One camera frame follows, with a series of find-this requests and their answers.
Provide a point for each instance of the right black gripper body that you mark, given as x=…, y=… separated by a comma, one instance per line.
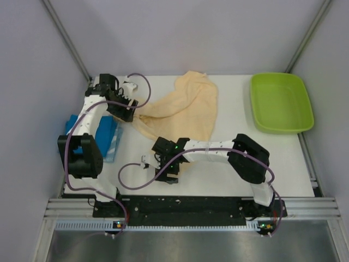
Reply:
x=173, y=168

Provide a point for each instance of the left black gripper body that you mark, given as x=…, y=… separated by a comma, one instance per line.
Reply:
x=120, y=111

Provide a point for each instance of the folded light blue striped shirt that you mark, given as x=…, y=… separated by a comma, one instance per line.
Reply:
x=111, y=153

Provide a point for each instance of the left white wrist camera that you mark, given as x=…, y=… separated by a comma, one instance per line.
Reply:
x=128, y=87

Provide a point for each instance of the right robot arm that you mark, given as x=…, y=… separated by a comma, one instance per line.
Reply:
x=248, y=159

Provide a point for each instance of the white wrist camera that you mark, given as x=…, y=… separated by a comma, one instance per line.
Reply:
x=128, y=87
x=150, y=160

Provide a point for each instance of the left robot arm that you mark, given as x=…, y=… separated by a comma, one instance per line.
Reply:
x=81, y=156

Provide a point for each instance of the folded blue t shirt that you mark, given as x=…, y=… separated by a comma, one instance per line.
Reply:
x=103, y=136

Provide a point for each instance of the green plastic bin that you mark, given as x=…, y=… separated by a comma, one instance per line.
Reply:
x=280, y=103

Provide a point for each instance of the beige t shirt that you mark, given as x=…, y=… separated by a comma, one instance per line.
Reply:
x=187, y=112

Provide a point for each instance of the aluminium frame rail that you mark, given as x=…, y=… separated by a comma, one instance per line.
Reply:
x=297, y=209

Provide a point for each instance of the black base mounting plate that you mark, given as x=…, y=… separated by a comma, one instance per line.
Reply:
x=186, y=211

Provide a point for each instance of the grey slotted cable duct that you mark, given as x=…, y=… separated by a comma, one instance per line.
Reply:
x=75, y=225

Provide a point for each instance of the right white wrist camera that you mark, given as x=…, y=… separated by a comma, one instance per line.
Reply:
x=150, y=160

